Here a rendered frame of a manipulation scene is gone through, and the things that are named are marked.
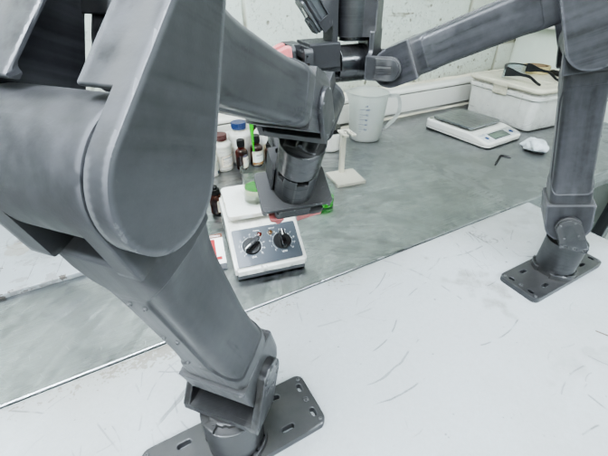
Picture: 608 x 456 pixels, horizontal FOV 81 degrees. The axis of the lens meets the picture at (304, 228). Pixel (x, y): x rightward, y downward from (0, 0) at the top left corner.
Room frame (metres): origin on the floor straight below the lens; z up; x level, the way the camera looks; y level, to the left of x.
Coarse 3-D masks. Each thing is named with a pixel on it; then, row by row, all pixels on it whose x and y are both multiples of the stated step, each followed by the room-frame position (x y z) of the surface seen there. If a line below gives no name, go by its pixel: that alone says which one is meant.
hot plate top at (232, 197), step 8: (224, 192) 0.63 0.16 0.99; (232, 192) 0.63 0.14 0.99; (240, 192) 0.63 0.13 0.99; (224, 200) 0.60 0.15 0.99; (232, 200) 0.60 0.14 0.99; (240, 200) 0.60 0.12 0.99; (232, 208) 0.57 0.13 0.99; (240, 208) 0.57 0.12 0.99; (248, 208) 0.57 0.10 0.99; (256, 208) 0.57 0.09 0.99; (232, 216) 0.54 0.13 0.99; (240, 216) 0.54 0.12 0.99; (248, 216) 0.54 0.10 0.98; (256, 216) 0.55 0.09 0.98
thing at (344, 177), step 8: (344, 128) 0.89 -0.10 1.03; (344, 136) 0.84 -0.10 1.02; (352, 136) 0.85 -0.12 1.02; (344, 144) 0.88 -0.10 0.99; (344, 152) 0.88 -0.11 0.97; (344, 160) 0.88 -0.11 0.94; (352, 168) 0.90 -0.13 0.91; (328, 176) 0.86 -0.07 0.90; (336, 176) 0.85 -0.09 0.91; (344, 176) 0.85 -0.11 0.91; (352, 176) 0.85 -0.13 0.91; (360, 176) 0.85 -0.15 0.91; (336, 184) 0.82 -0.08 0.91; (344, 184) 0.81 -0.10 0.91; (352, 184) 0.82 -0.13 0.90
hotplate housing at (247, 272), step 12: (264, 216) 0.57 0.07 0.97; (228, 228) 0.53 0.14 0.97; (240, 228) 0.53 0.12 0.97; (228, 240) 0.52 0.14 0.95; (300, 240) 0.53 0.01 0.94; (264, 264) 0.48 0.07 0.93; (276, 264) 0.48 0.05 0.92; (288, 264) 0.49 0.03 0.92; (300, 264) 0.50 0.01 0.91; (240, 276) 0.46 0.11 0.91; (252, 276) 0.47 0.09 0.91
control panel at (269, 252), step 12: (252, 228) 0.53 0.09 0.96; (264, 228) 0.54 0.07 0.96; (276, 228) 0.54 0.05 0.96; (288, 228) 0.54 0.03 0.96; (240, 240) 0.51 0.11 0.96; (264, 240) 0.52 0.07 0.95; (240, 252) 0.49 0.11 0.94; (264, 252) 0.49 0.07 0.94; (276, 252) 0.50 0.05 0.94; (288, 252) 0.50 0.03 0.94; (300, 252) 0.50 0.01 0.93; (240, 264) 0.47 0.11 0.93; (252, 264) 0.47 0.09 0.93
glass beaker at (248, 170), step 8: (264, 160) 0.61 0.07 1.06; (240, 168) 0.59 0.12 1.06; (248, 168) 0.61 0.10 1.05; (256, 168) 0.62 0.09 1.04; (264, 168) 0.58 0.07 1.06; (248, 176) 0.57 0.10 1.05; (248, 184) 0.57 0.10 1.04; (248, 192) 0.57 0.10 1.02; (256, 192) 0.57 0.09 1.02; (248, 200) 0.57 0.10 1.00; (256, 200) 0.57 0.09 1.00
